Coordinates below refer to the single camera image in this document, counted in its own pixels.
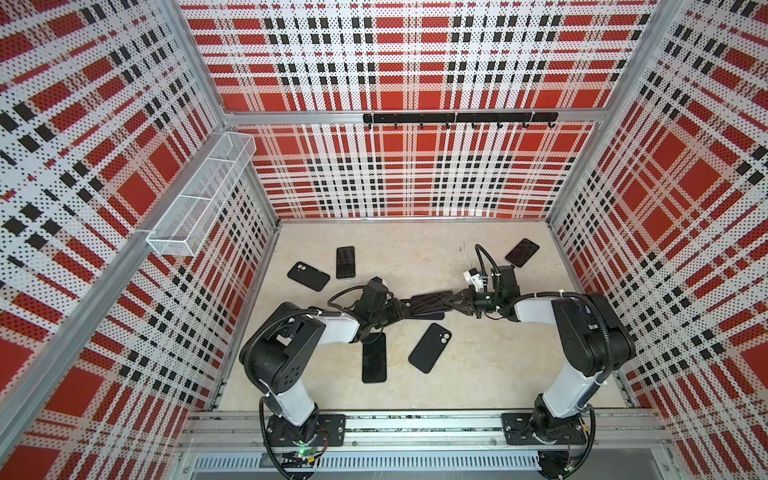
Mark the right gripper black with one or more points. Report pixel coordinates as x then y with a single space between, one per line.
466 308

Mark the wire mesh wall basket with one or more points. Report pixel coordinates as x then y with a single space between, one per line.
216 170

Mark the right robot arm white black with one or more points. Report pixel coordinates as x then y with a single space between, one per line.
594 341

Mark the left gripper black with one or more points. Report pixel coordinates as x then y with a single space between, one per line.
397 313

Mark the black hook rail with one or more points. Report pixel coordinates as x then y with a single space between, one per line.
523 118

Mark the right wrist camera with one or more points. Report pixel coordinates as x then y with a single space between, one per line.
477 279

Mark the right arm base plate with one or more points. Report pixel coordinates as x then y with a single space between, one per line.
533 428

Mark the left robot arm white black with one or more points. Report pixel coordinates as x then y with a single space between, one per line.
275 357

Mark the aluminium front rail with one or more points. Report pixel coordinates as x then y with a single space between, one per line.
429 430

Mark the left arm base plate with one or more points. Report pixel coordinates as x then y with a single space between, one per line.
318 431

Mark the black phone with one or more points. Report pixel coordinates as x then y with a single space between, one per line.
430 302
345 262
374 360
522 252

